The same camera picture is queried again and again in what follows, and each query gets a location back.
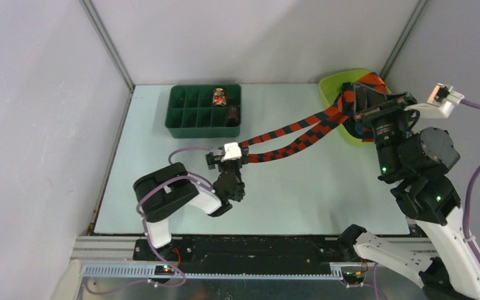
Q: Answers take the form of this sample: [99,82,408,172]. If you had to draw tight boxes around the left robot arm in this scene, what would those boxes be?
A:
[132,147,248,261]

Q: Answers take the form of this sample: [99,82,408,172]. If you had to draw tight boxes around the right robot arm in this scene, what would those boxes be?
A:
[337,82,480,299]

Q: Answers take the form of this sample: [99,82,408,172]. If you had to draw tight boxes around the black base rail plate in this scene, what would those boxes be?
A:
[134,234,378,275]

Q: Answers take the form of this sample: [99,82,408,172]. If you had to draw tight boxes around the orange navy striped tie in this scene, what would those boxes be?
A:
[239,72,391,163]

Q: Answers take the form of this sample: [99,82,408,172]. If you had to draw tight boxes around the lime green plastic bin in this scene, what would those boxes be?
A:
[318,69,374,146]

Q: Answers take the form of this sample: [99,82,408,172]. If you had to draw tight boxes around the brown patterned rolled tie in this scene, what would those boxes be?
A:
[226,105,241,127]

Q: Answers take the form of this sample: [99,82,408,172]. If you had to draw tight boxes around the left corner aluminium post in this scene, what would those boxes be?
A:
[79,0,136,93]

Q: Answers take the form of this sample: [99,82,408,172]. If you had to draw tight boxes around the right corner aluminium post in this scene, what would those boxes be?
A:
[380,0,429,79]

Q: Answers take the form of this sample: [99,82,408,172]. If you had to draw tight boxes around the corner aluminium post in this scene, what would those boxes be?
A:
[79,0,136,93]
[380,0,429,79]

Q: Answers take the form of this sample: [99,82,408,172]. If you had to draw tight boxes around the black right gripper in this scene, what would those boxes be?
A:
[351,82,417,176]

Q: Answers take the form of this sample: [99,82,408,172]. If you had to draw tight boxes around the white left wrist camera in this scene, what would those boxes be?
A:
[221,142,243,162]

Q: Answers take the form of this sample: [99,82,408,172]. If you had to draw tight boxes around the green compartment organizer tray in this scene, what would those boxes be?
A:
[164,84,242,139]

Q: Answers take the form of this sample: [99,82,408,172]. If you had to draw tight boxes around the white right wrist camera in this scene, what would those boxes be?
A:
[404,83,465,119]

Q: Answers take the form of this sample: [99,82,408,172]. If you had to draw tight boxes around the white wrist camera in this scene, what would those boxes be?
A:
[221,142,243,162]
[404,83,465,119]

